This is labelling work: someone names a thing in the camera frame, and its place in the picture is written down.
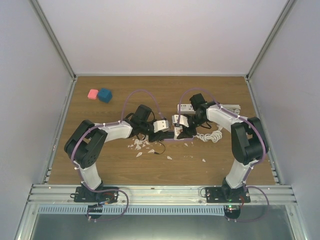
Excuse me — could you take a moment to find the thin black cable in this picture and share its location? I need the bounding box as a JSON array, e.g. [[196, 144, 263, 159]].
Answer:
[[152, 141, 166, 155]]

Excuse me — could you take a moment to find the blue cube plug adapter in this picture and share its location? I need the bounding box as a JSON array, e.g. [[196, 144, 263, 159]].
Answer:
[[97, 88, 113, 103]]

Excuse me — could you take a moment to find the pink cube plug adapter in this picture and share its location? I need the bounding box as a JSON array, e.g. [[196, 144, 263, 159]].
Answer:
[[87, 89, 99, 100]]

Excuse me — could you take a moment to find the purple power strip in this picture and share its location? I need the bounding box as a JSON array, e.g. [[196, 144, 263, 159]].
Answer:
[[163, 137, 194, 142]]

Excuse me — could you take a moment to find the black plug adapter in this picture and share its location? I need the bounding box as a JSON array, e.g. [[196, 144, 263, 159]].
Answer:
[[163, 131, 175, 139]]

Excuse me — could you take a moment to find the white cartoon cube adapter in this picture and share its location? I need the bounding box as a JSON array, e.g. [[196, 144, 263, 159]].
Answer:
[[174, 125, 183, 140]]

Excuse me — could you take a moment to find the white USB power strip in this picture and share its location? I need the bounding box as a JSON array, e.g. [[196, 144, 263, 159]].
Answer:
[[177, 104, 196, 115]]

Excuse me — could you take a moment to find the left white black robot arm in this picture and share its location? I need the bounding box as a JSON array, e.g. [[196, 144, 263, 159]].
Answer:
[[64, 104, 174, 202]]

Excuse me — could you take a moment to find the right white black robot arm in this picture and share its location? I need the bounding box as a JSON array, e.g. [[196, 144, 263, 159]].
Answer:
[[172, 93, 269, 203]]

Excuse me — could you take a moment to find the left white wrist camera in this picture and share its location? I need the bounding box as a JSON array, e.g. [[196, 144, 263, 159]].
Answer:
[[153, 119, 170, 133]]

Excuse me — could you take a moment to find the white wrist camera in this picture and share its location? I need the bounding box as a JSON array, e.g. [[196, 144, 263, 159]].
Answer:
[[172, 114, 189, 127], [153, 119, 170, 133]]

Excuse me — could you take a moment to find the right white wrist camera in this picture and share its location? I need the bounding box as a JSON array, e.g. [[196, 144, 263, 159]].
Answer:
[[172, 114, 189, 127]]

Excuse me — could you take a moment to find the white coiled cable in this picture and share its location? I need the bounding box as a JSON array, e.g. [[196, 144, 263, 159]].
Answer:
[[196, 124, 224, 144]]

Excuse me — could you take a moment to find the white power strip cable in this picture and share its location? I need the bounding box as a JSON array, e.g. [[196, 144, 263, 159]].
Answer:
[[221, 104, 241, 115]]

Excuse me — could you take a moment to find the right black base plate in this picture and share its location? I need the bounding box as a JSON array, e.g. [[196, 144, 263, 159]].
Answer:
[[200, 184, 251, 204]]

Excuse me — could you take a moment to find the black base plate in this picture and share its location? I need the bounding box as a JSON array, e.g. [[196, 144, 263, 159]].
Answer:
[[70, 185, 119, 203], [200, 184, 251, 204]]

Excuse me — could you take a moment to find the grey slotted cable duct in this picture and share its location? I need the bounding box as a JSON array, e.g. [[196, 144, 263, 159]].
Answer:
[[38, 204, 225, 216]]

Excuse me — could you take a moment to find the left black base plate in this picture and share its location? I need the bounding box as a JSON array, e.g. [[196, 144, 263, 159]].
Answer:
[[70, 185, 119, 203]]

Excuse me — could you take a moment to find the aluminium front rail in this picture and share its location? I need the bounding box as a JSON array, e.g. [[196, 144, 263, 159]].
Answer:
[[27, 184, 297, 206]]

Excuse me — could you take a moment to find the right aluminium corner post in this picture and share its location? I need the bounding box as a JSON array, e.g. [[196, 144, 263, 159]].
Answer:
[[245, 0, 297, 82]]

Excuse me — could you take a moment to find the aluminium corner post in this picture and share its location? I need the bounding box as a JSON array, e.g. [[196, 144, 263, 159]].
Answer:
[[29, 0, 77, 81], [245, 0, 297, 82]]

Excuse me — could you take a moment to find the left aluminium corner post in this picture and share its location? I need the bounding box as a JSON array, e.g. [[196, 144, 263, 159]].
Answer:
[[29, 0, 77, 81]]

